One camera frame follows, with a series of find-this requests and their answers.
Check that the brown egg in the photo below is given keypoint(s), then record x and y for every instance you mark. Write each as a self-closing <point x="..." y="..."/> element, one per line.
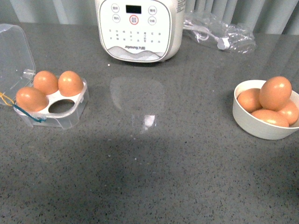
<point x="31" y="99"/>
<point x="70" y="84"/>
<point x="46" y="82"/>
<point x="275" y="93"/>

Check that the brown egg bowl left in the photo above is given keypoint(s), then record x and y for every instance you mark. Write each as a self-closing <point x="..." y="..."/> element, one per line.
<point x="249" y="100"/>

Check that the brown egg bowl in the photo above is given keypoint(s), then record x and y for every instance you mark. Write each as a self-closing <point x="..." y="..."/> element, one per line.
<point x="290" y="112"/>
<point x="271" y="117"/>
<point x="249" y="100"/>

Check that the brown egg bowl front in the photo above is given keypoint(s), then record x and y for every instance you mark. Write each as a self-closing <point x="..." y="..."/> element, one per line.
<point x="271" y="117"/>

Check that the clear plastic egg box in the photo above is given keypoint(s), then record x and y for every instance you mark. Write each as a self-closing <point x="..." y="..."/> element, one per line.
<point x="18" y="69"/>

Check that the brown egg bowl right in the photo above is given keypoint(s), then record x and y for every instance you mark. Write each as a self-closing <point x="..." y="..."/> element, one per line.
<point x="290" y="112"/>

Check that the white Joyoung blender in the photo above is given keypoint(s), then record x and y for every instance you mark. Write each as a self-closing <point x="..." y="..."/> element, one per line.
<point x="140" y="31"/>

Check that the clear plastic bag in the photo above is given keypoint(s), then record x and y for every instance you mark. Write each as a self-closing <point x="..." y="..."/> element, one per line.
<point x="208" y="30"/>

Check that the white round bowl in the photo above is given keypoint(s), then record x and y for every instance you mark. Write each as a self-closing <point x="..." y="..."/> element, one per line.
<point x="253" y="125"/>

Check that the yellow blue rubber band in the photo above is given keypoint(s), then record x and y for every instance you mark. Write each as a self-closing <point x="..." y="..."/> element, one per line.
<point x="9" y="102"/>

